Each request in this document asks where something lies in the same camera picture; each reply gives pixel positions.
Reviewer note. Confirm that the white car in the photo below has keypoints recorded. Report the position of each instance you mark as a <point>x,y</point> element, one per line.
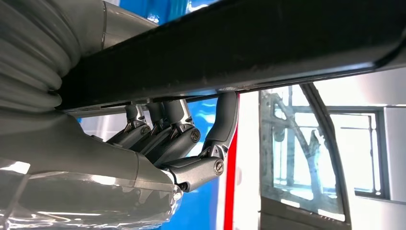
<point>317,158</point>

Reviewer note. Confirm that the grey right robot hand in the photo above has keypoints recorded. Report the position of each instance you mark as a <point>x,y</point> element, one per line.
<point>79,177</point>

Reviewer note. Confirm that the red barrier belt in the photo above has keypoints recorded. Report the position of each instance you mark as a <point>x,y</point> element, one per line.
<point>230,190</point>

